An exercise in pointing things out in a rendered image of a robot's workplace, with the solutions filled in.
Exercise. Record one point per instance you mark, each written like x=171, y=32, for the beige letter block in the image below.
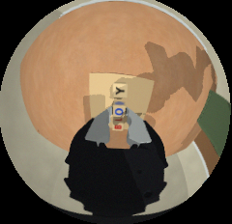
x=118, y=123
x=120, y=90
x=119, y=109

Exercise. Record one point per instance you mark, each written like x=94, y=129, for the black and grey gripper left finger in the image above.
x=91, y=134

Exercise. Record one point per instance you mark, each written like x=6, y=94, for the tan square mat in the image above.
x=101, y=92

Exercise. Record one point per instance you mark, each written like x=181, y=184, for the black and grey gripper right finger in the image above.
x=142, y=134

